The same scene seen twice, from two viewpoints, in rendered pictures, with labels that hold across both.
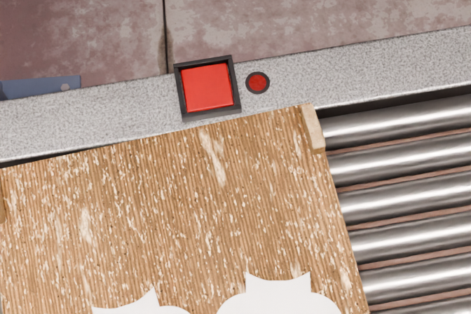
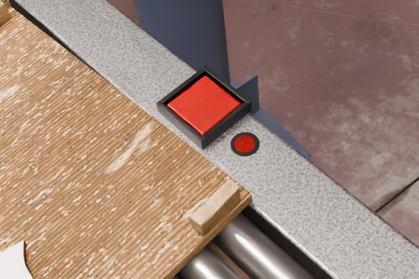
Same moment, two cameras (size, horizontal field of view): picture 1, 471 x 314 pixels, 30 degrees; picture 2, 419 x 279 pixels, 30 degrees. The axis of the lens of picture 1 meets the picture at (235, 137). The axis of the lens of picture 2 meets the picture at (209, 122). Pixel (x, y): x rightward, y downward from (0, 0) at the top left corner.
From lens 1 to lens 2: 0.58 m
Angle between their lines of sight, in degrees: 32
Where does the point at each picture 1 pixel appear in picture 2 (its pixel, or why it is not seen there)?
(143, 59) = (365, 190)
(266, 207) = (108, 221)
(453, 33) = not seen: outside the picture
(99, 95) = (139, 40)
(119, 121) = (125, 67)
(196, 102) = (181, 105)
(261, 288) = (13, 263)
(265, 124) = (197, 169)
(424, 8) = not seen: outside the picture
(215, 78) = (217, 104)
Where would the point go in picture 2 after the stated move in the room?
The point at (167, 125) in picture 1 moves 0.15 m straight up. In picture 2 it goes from (147, 102) to (125, 10)
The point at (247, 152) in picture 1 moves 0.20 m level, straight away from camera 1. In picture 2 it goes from (156, 172) to (312, 83)
